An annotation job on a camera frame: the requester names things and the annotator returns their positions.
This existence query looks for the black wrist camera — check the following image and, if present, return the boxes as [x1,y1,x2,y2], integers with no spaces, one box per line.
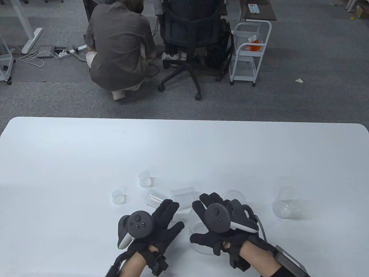
[229,245,251,272]
[147,245,169,276]

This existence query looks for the white rolling cart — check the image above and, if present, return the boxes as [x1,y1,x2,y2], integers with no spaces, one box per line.
[230,20,272,87]

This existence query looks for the tiniest clear plastic beaker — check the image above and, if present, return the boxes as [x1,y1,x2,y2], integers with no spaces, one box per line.
[112,190,126,205]

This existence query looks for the black backpack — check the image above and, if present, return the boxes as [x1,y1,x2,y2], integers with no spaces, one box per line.
[204,19,234,70]

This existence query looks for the black office chair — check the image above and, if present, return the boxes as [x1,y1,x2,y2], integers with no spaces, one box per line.
[157,0,234,101]

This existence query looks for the dark wooden side table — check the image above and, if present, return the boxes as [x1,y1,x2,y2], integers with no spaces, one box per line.
[239,0,277,21]

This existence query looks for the tangle of black cables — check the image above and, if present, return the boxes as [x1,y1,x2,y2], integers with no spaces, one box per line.
[144,16,162,78]

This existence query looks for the medium-large clear plastic beaker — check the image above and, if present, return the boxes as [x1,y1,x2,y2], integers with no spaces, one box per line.
[272,186,303,219]

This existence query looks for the grey floor socket box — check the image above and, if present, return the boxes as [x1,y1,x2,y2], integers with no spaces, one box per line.
[37,45,56,59]

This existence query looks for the white desk leg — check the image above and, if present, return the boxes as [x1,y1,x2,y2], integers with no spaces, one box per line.
[12,0,44,54]

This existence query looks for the white coiled cable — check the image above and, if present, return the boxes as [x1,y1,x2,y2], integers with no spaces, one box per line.
[19,50,62,68]

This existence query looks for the tiny clear plastic beaker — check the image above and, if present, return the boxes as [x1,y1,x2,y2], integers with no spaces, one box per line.
[138,171,153,188]

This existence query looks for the large clear plastic beaker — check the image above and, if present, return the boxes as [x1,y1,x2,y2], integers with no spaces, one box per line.
[221,190,248,214]

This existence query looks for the person's right forearm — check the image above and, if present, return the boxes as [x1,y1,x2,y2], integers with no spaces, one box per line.
[239,241,281,277]

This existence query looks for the largest clear plastic beaker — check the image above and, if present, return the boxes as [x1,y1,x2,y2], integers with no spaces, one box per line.
[188,206,219,254]

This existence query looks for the small clear plastic beaker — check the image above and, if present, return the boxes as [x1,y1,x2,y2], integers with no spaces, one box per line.
[144,188,170,208]

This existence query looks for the black looped cable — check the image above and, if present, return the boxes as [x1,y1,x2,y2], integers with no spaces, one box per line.
[112,250,130,269]

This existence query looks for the white plastic trolley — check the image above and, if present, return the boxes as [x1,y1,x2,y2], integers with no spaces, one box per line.
[0,35,15,85]

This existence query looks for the person's right hand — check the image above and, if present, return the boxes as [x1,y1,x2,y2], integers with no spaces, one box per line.
[189,192,261,256]

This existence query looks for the person's left forearm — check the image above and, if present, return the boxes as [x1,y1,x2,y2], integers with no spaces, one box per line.
[120,254,152,277]

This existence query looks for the person's left hand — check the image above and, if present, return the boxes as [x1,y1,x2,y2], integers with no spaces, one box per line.
[127,199,185,256]

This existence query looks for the medium clear plastic beaker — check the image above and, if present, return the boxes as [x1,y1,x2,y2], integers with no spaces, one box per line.
[170,187,199,209]

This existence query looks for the grey braided cable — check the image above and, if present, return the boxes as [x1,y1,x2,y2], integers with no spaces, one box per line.
[255,215,269,246]

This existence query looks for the black white tracking controller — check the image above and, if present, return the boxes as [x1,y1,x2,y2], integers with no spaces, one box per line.
[204,199,259,233]
[117,211,154,250]

